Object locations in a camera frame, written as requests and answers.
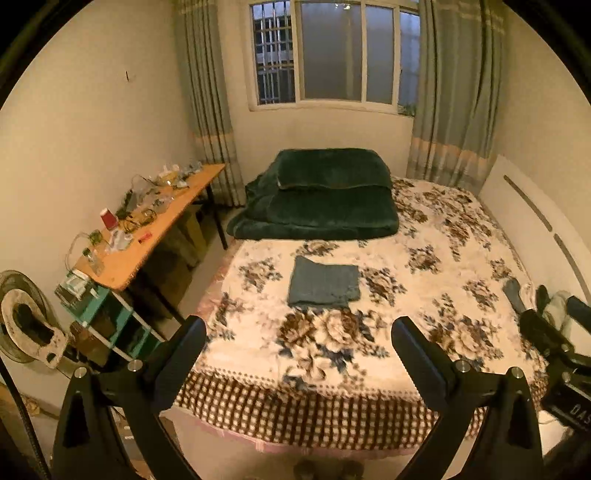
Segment floral bed blanket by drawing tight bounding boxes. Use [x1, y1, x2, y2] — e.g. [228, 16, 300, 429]
[173, 175, 555, 457]

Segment dusty electric fan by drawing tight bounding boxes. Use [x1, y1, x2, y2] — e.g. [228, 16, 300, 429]
[0, 270, 70, 370]

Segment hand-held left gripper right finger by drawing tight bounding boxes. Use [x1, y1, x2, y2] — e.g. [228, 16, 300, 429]
[391, 316, 546, 480]

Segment black cable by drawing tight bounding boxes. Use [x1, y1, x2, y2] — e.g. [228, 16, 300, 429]
[0, 357, 51, 480]

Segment grey cloth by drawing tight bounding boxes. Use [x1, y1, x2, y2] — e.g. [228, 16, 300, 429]
[502, 278, 526, 315]

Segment white cloth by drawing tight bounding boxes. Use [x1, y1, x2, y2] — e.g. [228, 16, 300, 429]
[542, 290, 575, 335]

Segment dark green folded blanket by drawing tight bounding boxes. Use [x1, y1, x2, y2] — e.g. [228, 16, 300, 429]
[226, 148, 400, 241]

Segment teal storage shelf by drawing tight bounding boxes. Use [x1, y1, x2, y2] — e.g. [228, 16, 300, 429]
[55, 272, 164, 361]

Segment white box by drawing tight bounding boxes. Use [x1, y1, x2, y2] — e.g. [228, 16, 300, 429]
[64, 271, 92, 297]

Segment clutter of clear plastic items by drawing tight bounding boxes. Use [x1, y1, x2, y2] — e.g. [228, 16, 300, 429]
[115, 161, 204, 227]

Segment wooden table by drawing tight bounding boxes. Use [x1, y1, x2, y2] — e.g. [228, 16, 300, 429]
[74, 163, 229, 324]

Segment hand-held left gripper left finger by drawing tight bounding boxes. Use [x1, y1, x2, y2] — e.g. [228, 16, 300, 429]
[51, 315, 208, 480]

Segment window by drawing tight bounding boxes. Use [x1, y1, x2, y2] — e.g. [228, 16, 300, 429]
[248, 0, 422, 112]

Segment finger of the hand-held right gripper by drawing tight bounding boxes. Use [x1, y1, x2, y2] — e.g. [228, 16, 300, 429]
[519, 310, 575, 358]
[567, 295, 591, 333]

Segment striped grey curtain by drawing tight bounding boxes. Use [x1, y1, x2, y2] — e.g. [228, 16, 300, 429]
[173, 0, 247, 208]
[406, 0, 506, 197]

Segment white headboard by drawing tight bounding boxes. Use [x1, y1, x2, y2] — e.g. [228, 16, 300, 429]
[478, 154, 591, 305]

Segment cardboard box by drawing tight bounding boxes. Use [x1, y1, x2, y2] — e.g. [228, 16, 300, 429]
[159, 203, 208, 287]

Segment grey-blue pants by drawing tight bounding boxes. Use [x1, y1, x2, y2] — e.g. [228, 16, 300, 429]
[287, 255, 361, 309]

